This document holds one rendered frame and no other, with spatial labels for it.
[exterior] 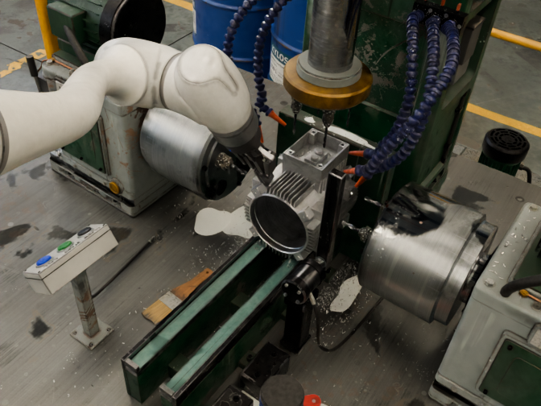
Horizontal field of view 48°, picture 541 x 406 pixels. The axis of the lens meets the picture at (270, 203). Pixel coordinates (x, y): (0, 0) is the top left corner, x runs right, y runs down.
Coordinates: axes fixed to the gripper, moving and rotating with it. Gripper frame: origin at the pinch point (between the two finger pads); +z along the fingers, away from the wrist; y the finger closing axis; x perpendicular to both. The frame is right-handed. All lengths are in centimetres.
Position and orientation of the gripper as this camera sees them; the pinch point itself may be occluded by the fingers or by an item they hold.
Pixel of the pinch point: (264, 173)
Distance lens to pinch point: 131.0
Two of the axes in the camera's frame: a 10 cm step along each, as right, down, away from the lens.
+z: 2.4, 3.8, 8.9
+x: -5.3, 8.2, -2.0
